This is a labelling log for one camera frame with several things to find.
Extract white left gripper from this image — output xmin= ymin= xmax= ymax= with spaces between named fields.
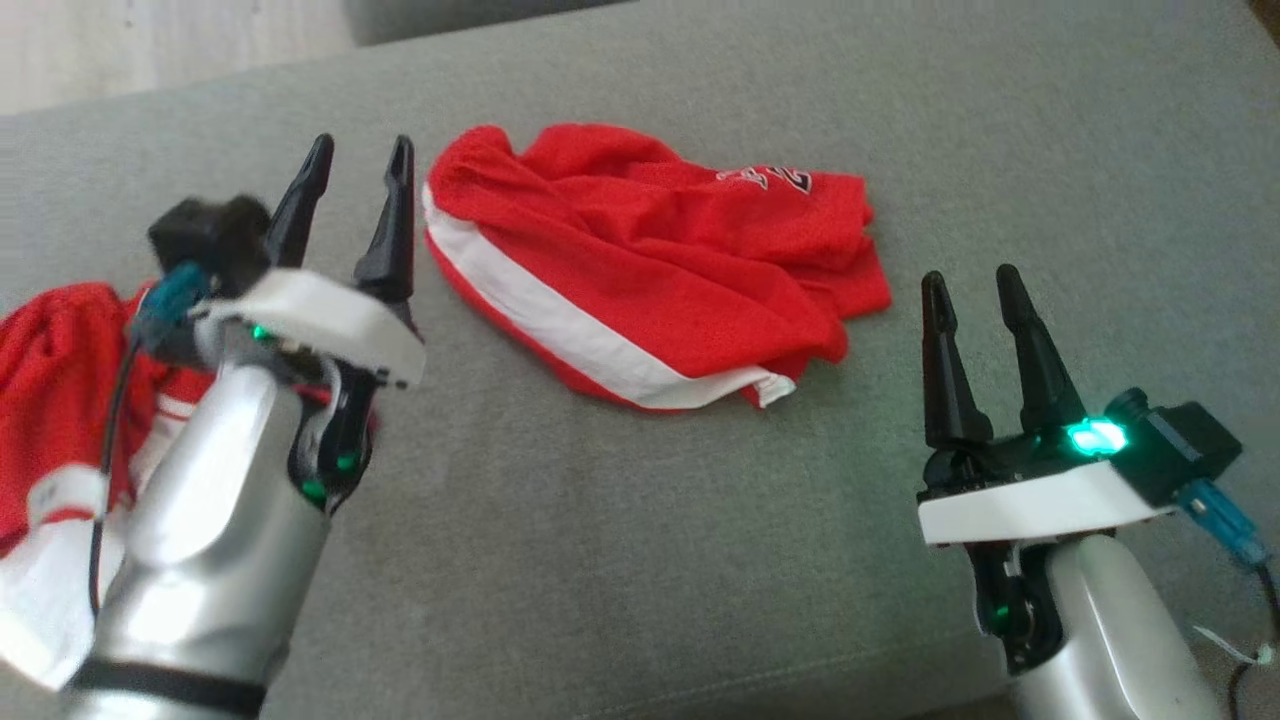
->
xmin=190 ymin=133 xmax=426 ymax=391

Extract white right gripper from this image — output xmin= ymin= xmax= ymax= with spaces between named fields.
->
xmin=918 ymin=263 xmax=1176 ymax=546

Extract red shorts with white stripe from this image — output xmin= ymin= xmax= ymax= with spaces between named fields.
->
xmin=422 ymin=122 xmax=893 ymax=413

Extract red and white jersey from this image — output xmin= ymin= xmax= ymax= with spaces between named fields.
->
xmin=0 ymin=282 xmax=381 ymax=691

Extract wide grey sofa cushion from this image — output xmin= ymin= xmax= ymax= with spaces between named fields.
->
xmin=0 ymin=0 xmax=1280 ymax=720

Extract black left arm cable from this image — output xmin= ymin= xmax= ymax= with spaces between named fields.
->
xmin=88 ymin=262 xmax=216 ymax=616

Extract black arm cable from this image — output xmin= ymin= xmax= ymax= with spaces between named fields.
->
xmin=1180 ymin=478 xmax=1280 ymax=720
xmin=88 ymin=262 xmax=216 ymax=616

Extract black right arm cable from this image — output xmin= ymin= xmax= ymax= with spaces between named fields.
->
xmin=1180 ymin=478 xmax=1280 ymax=720

